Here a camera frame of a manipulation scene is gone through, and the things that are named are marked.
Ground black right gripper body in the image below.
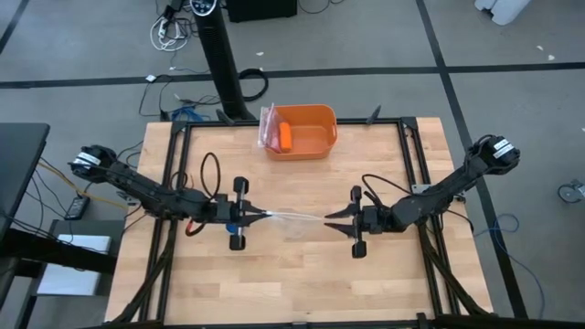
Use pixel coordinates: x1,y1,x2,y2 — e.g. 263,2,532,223
349,185,390,260

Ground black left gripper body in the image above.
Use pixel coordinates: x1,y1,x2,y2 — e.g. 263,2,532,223
213,176,251,251

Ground clear plastic bag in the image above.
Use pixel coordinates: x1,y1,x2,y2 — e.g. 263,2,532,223
266,208,328,241

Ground orange bandage roll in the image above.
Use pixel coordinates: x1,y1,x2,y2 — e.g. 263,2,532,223
278,121,293,153

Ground clear bag with orange roll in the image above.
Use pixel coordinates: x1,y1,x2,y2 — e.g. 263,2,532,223
257,102,293,154

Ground orange plastic bin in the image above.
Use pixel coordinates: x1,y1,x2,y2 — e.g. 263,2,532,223
262,103,338,162

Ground black power adapter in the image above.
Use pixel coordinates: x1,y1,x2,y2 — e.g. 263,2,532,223
65,195,91,220

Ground black tower fan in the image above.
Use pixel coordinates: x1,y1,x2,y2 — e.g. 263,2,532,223
189,0,257,122

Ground white flat board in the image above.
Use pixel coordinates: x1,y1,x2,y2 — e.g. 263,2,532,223
36,233,112,297

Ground black box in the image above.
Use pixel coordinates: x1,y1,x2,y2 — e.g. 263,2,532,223
226,0,298,23

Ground grey caster wheel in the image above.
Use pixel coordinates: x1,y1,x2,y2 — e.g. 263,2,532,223
557,179,585,205

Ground black desk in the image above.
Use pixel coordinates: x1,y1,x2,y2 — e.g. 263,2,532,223
0,122,51,239

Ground white plastic object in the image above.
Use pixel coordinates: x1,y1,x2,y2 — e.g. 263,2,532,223
473,0,534,27

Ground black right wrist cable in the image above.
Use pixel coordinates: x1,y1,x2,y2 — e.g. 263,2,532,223
361,173,415,207

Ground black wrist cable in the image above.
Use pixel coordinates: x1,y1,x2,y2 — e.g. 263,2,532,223
199,152,222,200
361,173,415,207

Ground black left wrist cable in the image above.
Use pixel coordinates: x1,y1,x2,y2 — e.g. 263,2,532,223
199,152,222,200

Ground tangled blue cable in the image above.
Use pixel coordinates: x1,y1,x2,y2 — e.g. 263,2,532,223
171,105,211,123

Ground black coiled cable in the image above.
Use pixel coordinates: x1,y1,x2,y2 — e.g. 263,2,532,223
238,67,270,102

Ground long blue floor cable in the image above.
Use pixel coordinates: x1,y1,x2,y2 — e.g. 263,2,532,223
473,213,548,321

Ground yellow floor cable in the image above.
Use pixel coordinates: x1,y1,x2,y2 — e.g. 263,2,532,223
37,160,132,211

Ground white cable bundle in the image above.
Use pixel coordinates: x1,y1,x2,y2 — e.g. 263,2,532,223
149,16,189,52

